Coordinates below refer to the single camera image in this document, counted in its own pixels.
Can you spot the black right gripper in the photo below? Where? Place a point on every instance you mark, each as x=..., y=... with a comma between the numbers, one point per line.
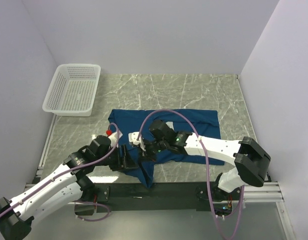
x=149, y=156

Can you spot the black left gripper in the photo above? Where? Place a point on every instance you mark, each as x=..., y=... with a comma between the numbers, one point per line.
x=127, y=161

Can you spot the blue printed t-shirt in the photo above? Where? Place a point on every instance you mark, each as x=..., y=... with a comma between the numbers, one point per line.
x=205, y=122

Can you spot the white perforated plastic basket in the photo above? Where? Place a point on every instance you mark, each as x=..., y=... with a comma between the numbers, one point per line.
x=72, y=90

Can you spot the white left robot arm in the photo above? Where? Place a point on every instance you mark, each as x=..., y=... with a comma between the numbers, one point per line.
x=68, y=182

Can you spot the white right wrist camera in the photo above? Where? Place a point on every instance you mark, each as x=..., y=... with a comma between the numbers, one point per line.
x=135, y=139

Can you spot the aluminium frame rail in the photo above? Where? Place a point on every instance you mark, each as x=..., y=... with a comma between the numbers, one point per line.
x=269, y=193

